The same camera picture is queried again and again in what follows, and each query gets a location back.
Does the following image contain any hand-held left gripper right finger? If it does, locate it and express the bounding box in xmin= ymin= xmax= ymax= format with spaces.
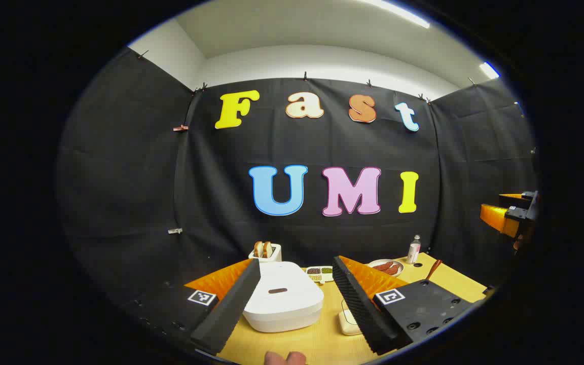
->
xmin=333 ymin=255 xmax=486 ymax=355

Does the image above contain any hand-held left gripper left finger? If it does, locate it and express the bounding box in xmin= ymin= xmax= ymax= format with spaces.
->
xmin=120 ymin=259 xmax=261 ymax=355

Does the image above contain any white rice cooker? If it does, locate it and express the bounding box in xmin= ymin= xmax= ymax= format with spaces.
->
xmin=242 ymin=261 xmax=324 ymax=334

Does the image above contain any clear rice container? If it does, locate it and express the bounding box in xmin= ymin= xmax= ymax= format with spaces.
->
xmin=339 ymin=299 xmax=363 ymax=336

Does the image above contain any white round plate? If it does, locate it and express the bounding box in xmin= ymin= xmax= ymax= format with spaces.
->
xmin=367 ymin=259 xmax=404 ymax=277

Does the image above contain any divided dish of grains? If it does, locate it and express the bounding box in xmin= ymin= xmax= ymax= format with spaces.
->
xmin=306 ymin=266 xmax=334 ymax=283

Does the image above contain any white toaster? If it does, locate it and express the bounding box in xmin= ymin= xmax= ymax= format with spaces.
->
xmin=248 ymin=243 xmax=282 ymax=263

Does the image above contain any small pink label bottle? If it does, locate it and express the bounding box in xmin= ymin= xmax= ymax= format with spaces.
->
xmin=407 ymin=235 xmax=422 ymax=265

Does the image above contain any black backdrop cloth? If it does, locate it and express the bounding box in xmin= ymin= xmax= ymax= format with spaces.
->
xmin=56 ymin=48 xmax=541 ymax=325

